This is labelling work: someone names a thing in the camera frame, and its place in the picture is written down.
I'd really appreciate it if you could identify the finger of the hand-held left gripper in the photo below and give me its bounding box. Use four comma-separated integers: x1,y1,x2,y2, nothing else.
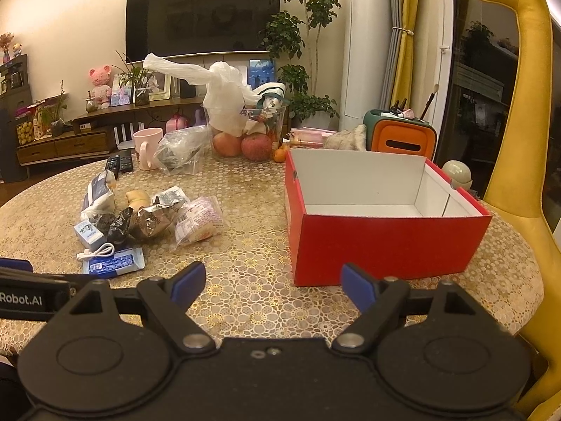
0,259,34,273

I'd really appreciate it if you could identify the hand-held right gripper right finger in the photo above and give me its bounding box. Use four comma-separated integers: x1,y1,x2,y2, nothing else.
332,262,495,356

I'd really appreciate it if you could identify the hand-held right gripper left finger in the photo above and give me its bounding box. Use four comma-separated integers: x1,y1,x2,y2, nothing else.
53,262,216,356

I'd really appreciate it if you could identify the red cardboard box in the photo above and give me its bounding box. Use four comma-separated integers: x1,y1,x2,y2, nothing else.
284,148,494,288

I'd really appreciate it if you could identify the silver foil snack packet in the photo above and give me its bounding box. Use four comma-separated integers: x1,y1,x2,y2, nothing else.
134,202,178,240

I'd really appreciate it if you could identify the blue white snack packet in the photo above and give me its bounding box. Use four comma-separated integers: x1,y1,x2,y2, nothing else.
80,171,117,220
82,247,145,278

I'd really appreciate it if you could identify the floral patterned desktop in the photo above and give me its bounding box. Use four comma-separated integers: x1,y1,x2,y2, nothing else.
0,151,546,360

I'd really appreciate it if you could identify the clear pink snack packet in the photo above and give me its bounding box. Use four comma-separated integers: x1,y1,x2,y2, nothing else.
173,196,229,250

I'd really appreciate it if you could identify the small light blue carton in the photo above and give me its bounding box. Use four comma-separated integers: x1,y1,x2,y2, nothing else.
74,220,107,248

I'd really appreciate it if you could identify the white foil packet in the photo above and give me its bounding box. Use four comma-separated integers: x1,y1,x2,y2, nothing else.
151,186,189,211

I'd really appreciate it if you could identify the beige lumpy food piece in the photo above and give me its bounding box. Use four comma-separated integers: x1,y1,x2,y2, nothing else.
126,190,152,211

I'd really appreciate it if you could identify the bag of yellow fruit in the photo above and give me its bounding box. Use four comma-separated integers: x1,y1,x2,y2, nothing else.
15,116,36,145

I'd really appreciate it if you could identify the clear plastic bag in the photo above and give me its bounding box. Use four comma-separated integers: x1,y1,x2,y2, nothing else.
154,125,213,174

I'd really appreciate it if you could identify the wooden television cabinet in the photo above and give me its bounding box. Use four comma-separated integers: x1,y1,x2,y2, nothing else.
18,96,207,172

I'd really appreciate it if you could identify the pink cup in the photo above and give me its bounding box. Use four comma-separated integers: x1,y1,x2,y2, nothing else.
133,127,164,171

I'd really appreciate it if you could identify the beige towel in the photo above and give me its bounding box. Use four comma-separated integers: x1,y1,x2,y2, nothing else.
323,123,368,152

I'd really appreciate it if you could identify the beige ceramic pot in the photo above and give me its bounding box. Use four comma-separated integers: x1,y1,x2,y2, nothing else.
442,160,474,190

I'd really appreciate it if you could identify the small potted twig plant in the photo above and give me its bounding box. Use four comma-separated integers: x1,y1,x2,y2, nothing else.
41,81,71,138

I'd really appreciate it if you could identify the pile of tangerines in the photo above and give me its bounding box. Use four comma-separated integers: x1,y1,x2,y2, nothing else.
272,140,293,163

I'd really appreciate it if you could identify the white router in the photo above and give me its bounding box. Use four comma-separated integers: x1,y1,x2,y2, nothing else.
113,123,137,150

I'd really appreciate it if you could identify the orange green tissue box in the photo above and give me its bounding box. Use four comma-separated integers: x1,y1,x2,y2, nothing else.
363,109,437,163

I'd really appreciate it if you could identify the pink round toy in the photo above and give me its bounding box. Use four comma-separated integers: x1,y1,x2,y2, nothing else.
165,113,189,134

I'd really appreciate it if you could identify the dark side shelf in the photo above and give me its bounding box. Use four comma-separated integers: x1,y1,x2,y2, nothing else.
0,55,33,182

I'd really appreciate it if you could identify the glass fruit bowl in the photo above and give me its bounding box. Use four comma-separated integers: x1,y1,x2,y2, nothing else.
202,101,291,161

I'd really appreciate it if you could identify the white plastic bag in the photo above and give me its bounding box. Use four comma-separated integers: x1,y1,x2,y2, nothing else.
142,53,264,136

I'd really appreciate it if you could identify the potted orchid plant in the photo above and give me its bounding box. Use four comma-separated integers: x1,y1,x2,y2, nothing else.
115,50,152,107

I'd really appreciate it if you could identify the pink bear plush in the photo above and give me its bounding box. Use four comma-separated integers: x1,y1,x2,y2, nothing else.
89,67,112,109

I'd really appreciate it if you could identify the yellow giraffe statue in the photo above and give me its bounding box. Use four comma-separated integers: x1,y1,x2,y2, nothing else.
475,0,561,421

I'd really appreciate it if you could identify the white standing air conditioner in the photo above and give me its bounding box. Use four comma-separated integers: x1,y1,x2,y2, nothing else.
339,0,395,132

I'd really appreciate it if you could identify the glass balcony door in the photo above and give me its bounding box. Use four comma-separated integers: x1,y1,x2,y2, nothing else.
438,0,522,198

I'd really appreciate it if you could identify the yellow curtain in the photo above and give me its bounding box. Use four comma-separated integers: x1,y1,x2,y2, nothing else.
386,0,424,110

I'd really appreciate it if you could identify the grey curtain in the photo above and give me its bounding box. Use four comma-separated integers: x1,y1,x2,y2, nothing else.
380,0,406,108

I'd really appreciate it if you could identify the tall potted plant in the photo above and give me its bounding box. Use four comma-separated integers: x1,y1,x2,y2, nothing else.
261,0,343,130

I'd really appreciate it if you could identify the white cable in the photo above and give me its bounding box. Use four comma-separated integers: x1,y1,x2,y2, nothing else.
76,242,115,263

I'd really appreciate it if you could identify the white photo frame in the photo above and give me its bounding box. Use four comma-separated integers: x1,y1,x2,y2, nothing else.
147,72,171,101

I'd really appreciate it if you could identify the white green drawstring bag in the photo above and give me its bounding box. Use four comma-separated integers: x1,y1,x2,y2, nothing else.
252,81,288,110

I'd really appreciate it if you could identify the blue photo frame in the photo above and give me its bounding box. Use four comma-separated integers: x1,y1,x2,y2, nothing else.
249,59,277,89

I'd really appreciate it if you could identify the wall television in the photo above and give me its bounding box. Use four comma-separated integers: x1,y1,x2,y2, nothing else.
125,0,282,64

